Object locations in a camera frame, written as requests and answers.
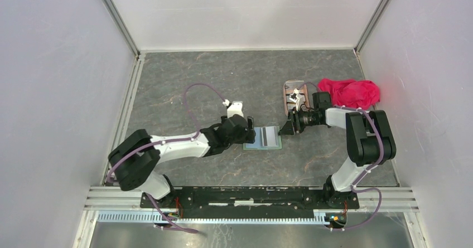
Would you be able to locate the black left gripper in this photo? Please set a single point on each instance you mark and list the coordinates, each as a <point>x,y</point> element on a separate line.
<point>247,136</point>

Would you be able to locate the white VIP card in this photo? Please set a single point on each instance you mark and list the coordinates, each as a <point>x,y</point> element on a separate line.
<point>269,137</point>

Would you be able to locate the aluminium frame rail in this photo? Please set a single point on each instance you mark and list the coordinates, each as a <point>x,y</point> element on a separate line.
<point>134,191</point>

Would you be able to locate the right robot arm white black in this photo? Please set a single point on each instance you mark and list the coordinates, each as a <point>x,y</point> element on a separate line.
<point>369,139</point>

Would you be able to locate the pink oval card tray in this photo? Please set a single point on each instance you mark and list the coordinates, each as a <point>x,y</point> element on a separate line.
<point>288,87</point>

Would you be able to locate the crumpled red cloth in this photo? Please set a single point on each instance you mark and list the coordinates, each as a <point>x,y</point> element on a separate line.
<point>351,93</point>

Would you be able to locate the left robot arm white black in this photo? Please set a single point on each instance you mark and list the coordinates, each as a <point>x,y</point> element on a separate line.
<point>133,162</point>

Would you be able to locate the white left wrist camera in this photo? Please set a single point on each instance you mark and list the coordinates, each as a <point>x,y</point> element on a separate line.
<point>233,108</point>

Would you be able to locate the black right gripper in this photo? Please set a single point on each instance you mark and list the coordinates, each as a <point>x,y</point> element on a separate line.
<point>294,121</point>

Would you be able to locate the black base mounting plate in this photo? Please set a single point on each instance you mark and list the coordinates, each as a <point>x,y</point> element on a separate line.
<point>256,202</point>

